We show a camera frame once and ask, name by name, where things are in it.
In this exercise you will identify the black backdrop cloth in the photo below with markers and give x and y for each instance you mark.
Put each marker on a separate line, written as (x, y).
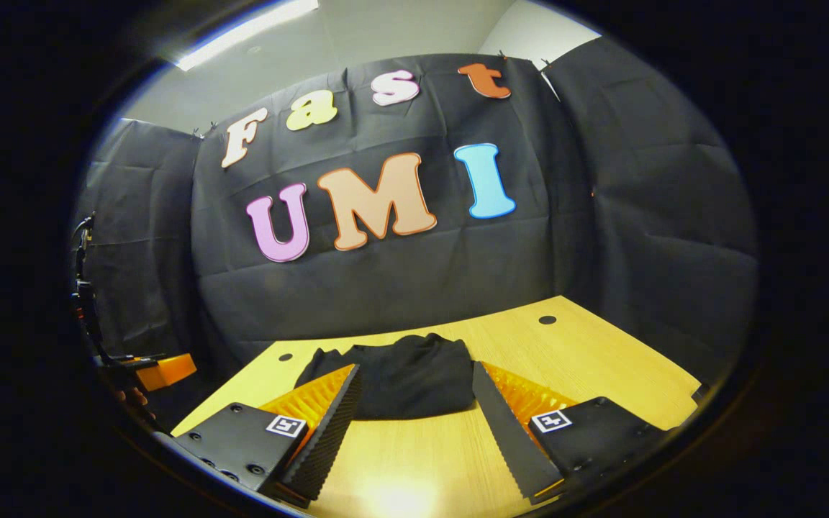
(422, 273)

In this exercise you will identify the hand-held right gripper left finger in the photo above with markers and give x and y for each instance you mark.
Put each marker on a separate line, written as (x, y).
(324, 432)

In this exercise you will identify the black buttoned cardigan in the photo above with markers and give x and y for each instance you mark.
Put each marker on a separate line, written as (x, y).
(407, 381)

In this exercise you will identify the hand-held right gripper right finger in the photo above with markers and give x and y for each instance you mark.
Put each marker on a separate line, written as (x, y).
(512, 439)

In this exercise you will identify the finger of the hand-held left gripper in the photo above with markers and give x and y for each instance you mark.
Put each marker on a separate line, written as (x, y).
(166, 371)

